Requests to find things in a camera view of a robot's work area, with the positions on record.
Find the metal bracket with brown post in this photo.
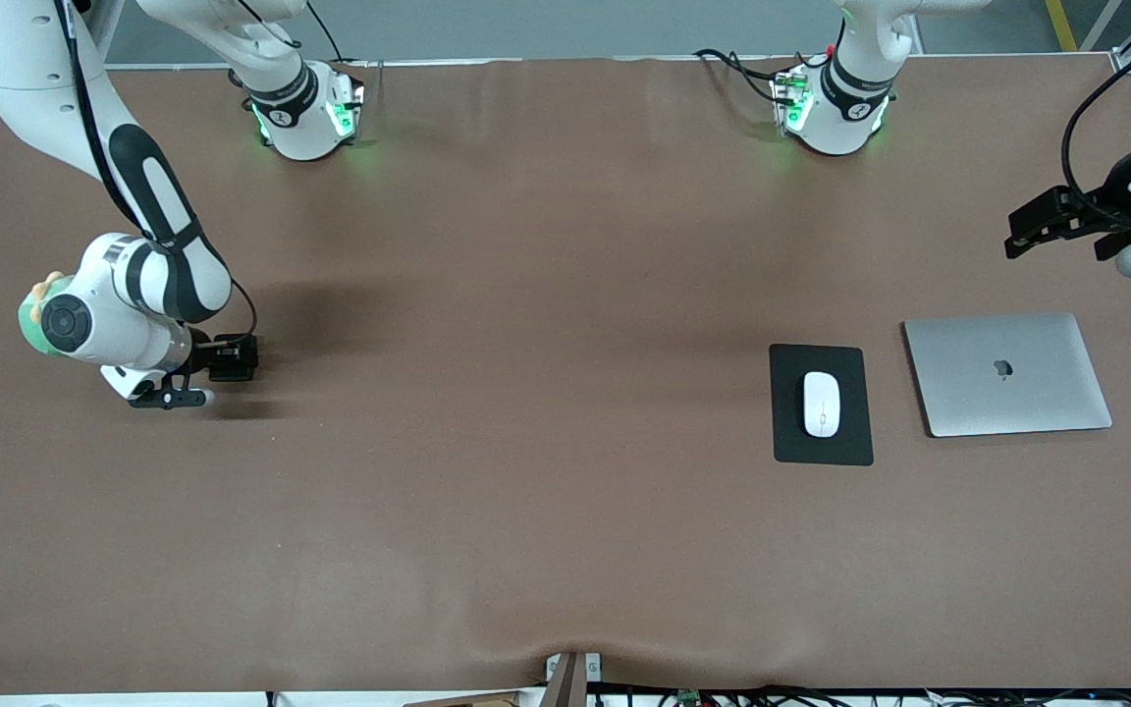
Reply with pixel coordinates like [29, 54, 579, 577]
[544, 650, 606, 707]

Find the small black phone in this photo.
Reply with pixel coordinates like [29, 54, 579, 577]
[215, 337, 260, 383]

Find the black arm base cable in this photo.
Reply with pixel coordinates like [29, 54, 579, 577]
[305, 0, 349, 62]
[693, 47, 787, 107]

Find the silver closed laptop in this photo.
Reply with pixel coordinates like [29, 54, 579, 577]
[902, 312, 1113, 439]

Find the black left arm base cable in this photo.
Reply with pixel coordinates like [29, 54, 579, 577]
[693, 47, 787, 107]

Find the green dinosaur plush toy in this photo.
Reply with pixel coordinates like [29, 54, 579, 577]
[18, 271, 71, 359]

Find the black mouse pad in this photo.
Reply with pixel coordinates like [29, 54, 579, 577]
[769, 344, 875, 466]

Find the white computer mouse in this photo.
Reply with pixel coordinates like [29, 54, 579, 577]
[801, 370, 842, 439]

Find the brown table cover mat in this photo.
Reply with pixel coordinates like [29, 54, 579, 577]
[0, 54, 1131, 694]

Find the black right arm base cable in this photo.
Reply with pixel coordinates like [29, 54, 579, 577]
[305, 0, 349, 62]

